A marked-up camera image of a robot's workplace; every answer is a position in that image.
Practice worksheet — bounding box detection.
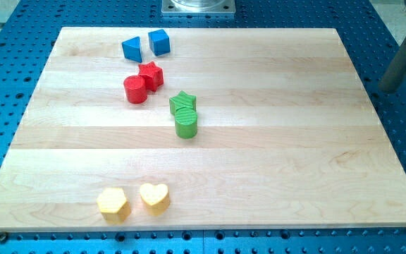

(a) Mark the light wooden board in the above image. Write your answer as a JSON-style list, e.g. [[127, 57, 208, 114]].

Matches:
[[0, 27, 406, 232]]

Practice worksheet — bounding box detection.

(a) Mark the left board stop bolt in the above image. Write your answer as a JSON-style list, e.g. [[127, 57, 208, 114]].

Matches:
[[0, 232, 8, 243]]

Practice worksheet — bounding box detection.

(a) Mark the green cylinder block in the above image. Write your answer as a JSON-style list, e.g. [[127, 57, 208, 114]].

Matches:
[[175, 108, 197, 139]]

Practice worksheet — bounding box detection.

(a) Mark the green star block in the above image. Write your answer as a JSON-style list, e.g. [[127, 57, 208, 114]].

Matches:
[[169, 90, 197, 115]]

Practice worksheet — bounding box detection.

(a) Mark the red star block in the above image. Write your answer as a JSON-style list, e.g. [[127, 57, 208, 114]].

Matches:
[[138, 61, 164, 92]]

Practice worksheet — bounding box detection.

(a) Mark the red cylinder block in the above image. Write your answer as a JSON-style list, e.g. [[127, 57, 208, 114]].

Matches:
[[123, 75, 147, 104]]

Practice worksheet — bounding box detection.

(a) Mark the yellow heart block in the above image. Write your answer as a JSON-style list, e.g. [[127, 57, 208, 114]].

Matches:
[[140, 183, 171, 216]]

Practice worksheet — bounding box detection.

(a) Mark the blue cube block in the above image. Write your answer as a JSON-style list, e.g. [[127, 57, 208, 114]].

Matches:
[[148, 29, 171, 56]]

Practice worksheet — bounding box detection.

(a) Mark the blue triangular prism block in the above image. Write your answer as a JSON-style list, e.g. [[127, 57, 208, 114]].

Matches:
[[121, 37, 142, 63]]

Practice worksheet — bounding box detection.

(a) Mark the yellow hexagon block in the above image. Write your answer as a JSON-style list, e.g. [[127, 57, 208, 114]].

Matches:
[[97, 188, 131, 224]]

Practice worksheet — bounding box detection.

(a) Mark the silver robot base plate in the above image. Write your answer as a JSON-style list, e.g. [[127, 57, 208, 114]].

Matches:
[[161, 0, 236, 16]]

